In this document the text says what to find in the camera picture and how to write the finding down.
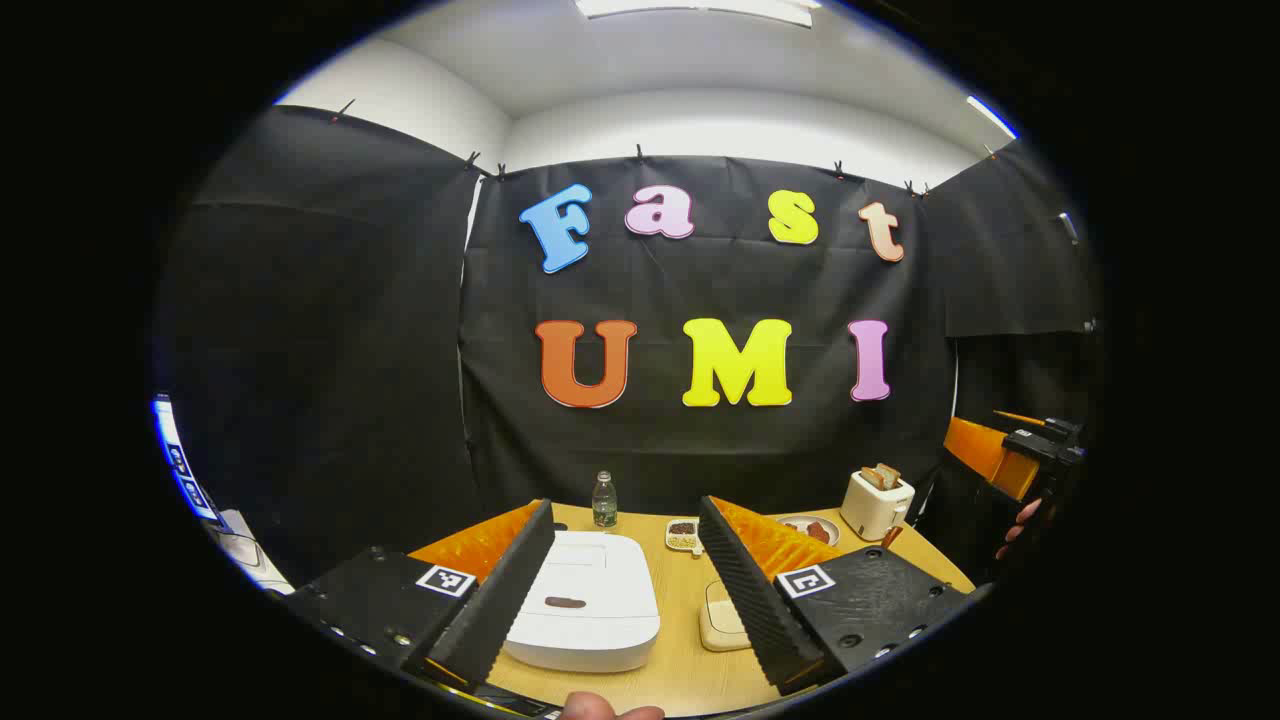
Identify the white tray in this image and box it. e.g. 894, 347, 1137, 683
215, 530, 263, 569

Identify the white side table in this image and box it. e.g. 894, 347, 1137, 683
205, 510, 296, 593

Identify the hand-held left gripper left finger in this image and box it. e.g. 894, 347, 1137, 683
290, 498, 557, 691

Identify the white round plate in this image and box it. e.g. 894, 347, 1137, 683
775, 514, 841, 548

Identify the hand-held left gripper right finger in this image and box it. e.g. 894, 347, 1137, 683
697, 495, 976, 698

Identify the computer monitor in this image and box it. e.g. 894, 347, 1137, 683
152, 398, 223, 523

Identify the white toaster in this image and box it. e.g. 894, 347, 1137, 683
840, 468, 916, 542

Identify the white rice cooker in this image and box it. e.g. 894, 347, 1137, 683
503, 530, 661, 673

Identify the black backdrop cloth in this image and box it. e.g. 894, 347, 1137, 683
160, 105, 1101, 591

